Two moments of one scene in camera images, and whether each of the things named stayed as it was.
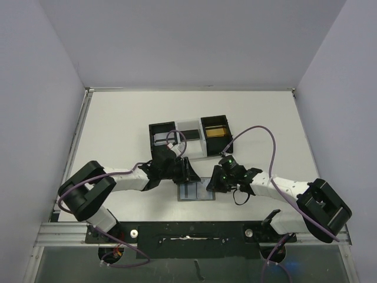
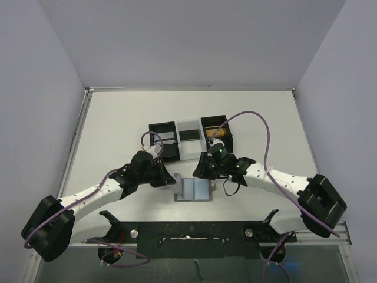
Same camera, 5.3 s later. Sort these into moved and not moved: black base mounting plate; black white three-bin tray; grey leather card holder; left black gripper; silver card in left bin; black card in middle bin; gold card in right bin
Moved: left black gripper
Not moved: black card in middle bin; grey leather card holder; black white three-bin tray; black base mounting plate; gold card in right bin; silver card in left bin
